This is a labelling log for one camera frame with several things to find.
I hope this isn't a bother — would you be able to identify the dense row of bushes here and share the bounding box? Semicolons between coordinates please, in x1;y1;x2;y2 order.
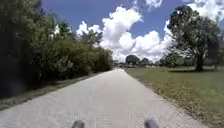
0;0;114;99

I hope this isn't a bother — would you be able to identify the pale grey paved path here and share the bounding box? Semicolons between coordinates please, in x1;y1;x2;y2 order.
0;67;210;128

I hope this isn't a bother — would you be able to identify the robot's own part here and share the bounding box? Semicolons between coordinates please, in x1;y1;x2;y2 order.
72;120;86;128
144;119;159;128

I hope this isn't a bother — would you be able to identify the green grass field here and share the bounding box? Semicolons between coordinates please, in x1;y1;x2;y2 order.
123;65;224;128

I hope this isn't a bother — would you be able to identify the distant row of trees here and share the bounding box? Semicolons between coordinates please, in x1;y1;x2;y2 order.
113;51;224;69

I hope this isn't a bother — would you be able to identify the grass verge strip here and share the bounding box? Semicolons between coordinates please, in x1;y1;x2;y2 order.
0;71;102;112

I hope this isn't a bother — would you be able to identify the large dark tree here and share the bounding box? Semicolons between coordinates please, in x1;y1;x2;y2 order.
167;5;222;72

